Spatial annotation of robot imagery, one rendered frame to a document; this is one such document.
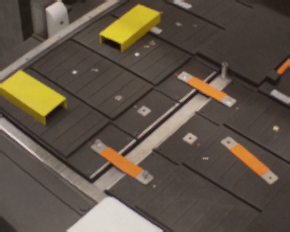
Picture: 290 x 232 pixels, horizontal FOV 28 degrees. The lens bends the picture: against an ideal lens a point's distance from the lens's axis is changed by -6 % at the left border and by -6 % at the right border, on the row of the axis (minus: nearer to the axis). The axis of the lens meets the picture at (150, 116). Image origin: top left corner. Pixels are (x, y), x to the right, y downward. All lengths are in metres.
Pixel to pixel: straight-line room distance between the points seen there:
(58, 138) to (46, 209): 0.28
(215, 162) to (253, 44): 0.40
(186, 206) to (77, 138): 0.28
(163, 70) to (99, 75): 0.15
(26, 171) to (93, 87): 0.37
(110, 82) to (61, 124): 0.17
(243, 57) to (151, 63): 0.22
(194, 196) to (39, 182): 0.30
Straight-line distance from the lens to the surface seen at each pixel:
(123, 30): 1.49
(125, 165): 1.22
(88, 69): 1.43
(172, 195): 1.16
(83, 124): 1.30
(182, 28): 1.55
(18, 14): 2.47
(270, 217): 1.14
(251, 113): 1.33
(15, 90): 1.36
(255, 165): 1.22
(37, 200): 1.05
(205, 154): 1.23
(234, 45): 1.49
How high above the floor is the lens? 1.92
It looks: 45 degrees down
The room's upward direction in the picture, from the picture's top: straight up
